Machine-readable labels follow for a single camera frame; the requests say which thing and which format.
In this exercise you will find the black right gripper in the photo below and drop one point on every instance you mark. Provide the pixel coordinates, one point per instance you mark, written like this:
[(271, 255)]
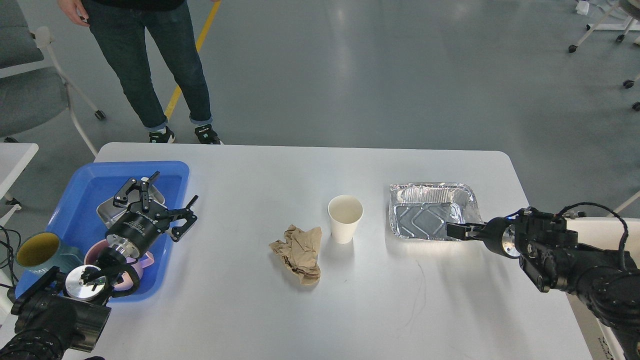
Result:
[(497, 235)]

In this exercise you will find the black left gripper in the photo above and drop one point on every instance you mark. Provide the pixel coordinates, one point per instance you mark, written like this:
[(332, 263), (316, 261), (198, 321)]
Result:
[(145, 219)]

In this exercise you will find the square steel tray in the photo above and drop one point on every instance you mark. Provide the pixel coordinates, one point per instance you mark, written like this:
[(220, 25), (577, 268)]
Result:
[(109, 213)]

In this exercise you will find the aluminium foil tray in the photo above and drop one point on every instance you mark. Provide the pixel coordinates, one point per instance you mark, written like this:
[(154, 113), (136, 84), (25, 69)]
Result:
[(422, 210)]

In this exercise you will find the pink mug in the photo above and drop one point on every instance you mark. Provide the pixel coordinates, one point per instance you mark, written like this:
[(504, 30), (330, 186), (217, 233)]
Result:
[(92, 255)]

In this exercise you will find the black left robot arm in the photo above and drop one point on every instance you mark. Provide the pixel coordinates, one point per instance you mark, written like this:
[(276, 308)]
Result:
[(68, 310)]

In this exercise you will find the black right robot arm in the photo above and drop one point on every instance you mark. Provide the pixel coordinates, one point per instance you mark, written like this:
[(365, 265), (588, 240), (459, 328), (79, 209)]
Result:
[(605, 280)]

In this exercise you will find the person's right hand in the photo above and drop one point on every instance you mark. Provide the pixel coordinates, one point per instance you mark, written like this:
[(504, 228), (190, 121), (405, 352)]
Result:
[(74, 11)]

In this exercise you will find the blue plastic tray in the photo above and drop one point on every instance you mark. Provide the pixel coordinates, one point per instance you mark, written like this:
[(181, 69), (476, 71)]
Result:
[(77, 223)]

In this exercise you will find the white paper cup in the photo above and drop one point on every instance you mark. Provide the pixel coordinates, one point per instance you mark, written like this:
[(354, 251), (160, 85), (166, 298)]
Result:
[(345, 211)]

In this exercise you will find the teal mug yellow inside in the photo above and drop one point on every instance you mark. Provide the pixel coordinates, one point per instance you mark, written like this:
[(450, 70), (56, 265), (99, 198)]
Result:
[(44, 251)]

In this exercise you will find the white side table left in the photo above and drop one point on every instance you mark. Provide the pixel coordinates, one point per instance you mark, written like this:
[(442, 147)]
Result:
[(14, 157)]

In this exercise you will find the white bin right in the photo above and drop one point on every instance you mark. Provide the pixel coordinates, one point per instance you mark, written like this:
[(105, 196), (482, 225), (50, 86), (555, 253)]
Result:
[(603, 233)]

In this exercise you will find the crumpled brown paper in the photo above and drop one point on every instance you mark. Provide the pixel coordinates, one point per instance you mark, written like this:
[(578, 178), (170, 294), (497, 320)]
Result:
[(299, 252)]

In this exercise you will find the grey office chair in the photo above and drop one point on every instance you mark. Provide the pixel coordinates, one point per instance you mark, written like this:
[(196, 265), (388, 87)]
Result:
[(34, 97)]

